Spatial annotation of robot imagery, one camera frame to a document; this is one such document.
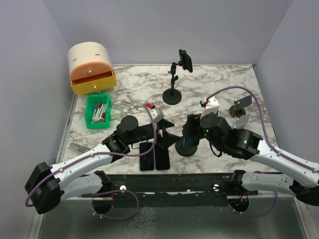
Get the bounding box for markers in green bin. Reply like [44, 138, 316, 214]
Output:
[91, 103, 107, 123]

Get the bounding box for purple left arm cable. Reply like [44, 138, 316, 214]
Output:
[24, 103, 159, 220]

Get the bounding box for black phone with white edge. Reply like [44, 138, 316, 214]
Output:
[140, 142, 154, 171]

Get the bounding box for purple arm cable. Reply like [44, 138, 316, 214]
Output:
[24, 103, 159, 220]
[204, 86, 319, 217]

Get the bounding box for black mounting rail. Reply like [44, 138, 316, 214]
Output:
[74, 171, 262, 207]

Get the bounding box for beige and orange drawer box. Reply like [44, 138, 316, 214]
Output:
[68, 42, 117, 95]

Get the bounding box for short black phone stand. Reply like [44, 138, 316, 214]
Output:
[175, 136, 199, 157]

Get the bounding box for brown round base phone stand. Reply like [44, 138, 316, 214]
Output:
[229, 96, 252, 118]

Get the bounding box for green plastic bin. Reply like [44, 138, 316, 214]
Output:
[84, 94, 112, 129]

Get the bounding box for tall black phone stand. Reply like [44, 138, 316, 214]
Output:
[162, 49, 186, 105]

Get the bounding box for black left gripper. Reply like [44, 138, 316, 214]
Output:
[127, 118, 182, 149]

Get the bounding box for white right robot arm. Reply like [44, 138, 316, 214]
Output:
[182, 113, 319, 206]

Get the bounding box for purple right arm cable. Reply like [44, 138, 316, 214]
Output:
[204, 86, 319, 217]

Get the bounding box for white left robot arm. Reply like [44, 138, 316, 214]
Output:
[24, 115, 178, 214]

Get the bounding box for silver folding phone stand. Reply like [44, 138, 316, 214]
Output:
[232, 114, 250, 129]

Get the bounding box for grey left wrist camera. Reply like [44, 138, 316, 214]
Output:
[150, 107, 164, 123]

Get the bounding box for black phone with pink edge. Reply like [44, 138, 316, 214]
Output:
[155, 145, 170, 170]

